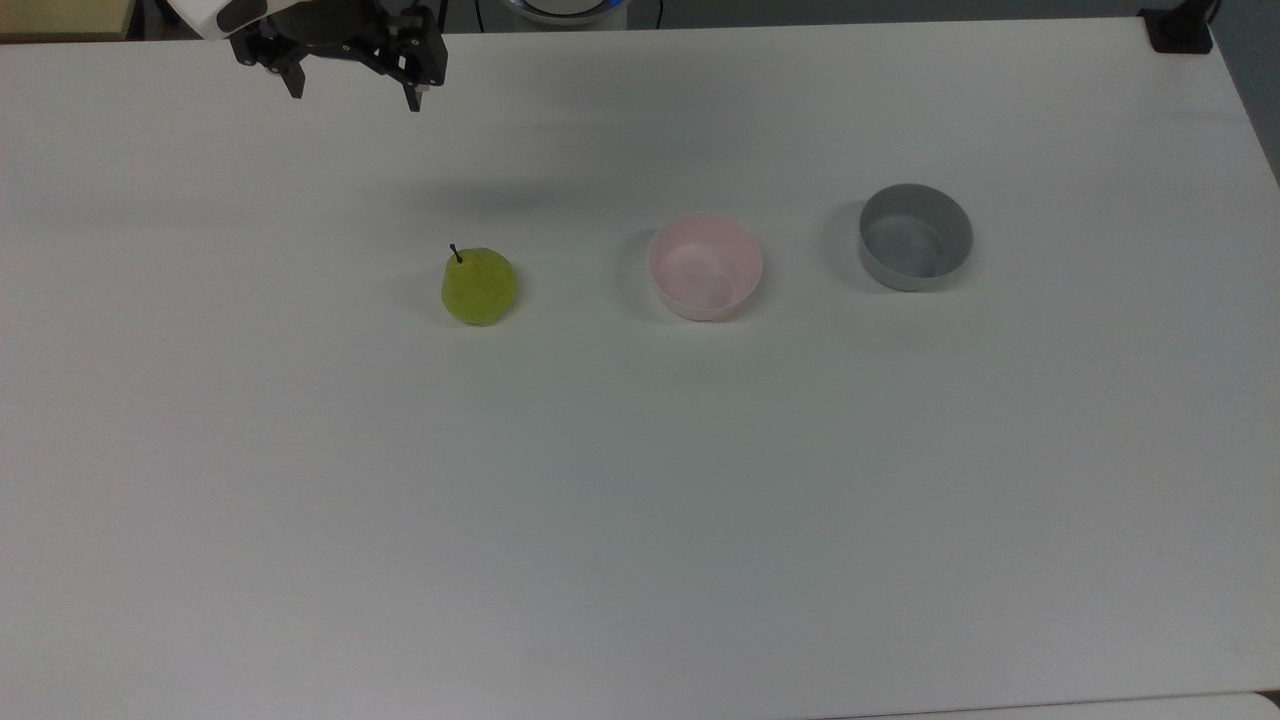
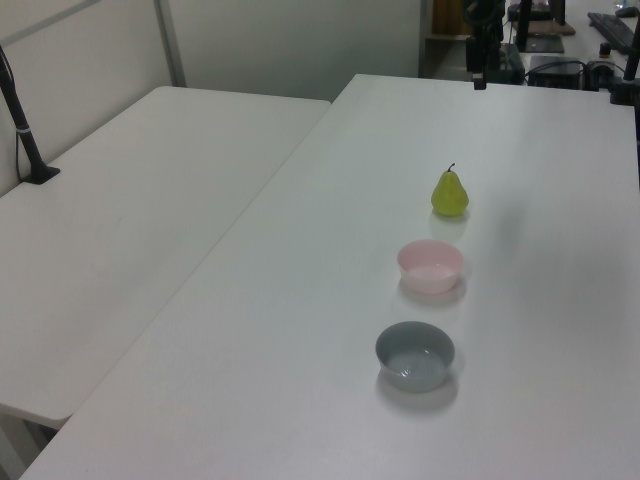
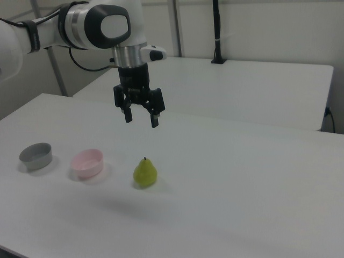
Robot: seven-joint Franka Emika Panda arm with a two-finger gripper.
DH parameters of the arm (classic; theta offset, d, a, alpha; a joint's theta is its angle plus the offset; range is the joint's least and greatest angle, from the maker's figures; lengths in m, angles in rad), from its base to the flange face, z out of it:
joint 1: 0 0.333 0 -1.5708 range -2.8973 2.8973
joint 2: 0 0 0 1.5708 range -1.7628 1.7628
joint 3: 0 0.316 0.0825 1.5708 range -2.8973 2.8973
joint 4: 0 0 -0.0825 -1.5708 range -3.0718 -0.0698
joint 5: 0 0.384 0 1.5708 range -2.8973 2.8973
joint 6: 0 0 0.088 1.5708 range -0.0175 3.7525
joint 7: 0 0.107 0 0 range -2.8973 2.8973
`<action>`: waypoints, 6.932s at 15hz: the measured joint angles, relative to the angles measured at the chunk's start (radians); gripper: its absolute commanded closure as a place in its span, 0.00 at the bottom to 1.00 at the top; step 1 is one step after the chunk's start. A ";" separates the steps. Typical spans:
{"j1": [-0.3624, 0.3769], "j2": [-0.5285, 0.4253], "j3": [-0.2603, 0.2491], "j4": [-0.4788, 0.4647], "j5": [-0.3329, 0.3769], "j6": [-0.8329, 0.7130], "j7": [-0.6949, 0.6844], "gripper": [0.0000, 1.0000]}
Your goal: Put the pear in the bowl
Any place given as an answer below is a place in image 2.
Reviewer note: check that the black keyboard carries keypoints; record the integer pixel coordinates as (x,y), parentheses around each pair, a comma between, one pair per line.
(612,27)

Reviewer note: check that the black electronics box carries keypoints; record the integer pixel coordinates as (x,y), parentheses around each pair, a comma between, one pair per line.
(552,70)

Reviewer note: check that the pink plastic bowl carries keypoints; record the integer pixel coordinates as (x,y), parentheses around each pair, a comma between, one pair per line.
(430,265)

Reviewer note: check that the grey plastic bowl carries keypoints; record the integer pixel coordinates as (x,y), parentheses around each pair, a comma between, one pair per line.
(415,357)

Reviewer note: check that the black flat monitor base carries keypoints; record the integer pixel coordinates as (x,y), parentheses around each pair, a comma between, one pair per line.
(542,44)

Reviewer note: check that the white side table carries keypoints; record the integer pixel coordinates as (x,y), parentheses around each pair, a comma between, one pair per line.
(125,225)

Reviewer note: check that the black clamp stand pole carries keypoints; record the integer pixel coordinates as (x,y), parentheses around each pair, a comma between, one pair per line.
(627,75)

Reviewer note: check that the yellow-green pear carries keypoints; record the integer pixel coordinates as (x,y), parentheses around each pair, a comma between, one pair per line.
(450,197)

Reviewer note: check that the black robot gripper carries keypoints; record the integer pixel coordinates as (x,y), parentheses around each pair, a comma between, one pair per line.
(486,25)

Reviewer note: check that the black camera stand pole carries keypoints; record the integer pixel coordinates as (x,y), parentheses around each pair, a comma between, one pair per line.
(22,135)

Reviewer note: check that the grey metal partition post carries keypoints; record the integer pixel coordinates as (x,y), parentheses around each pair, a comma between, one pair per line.
(171,42)

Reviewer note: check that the wooden cabinet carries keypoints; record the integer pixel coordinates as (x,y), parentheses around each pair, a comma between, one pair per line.
(450,17)

